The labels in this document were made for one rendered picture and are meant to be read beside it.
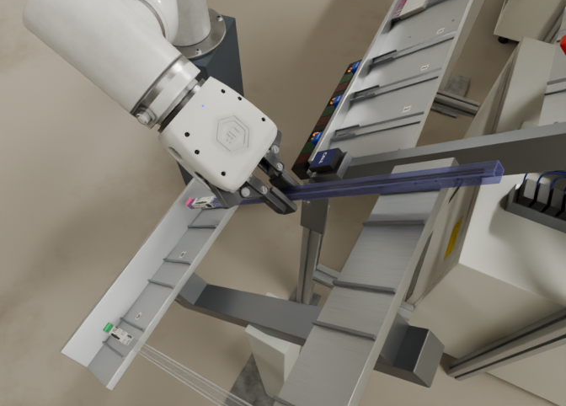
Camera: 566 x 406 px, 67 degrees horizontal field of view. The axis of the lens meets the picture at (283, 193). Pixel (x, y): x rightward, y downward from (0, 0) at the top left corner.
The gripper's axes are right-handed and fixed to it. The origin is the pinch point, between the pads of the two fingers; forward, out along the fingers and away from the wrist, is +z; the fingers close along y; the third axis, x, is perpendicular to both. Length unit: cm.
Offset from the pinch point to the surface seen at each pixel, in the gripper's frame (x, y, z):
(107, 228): 121, 5, -8
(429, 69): 5.8, 41.5, 12.8
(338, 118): 21.2, 31.4, 8.4
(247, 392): 79, -17, 51
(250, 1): 133, 138, -25
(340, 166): 11.5, 16.7, 9.8
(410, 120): 4.9, 28.5, 13.6
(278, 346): 6.1, -13.6, 12.4
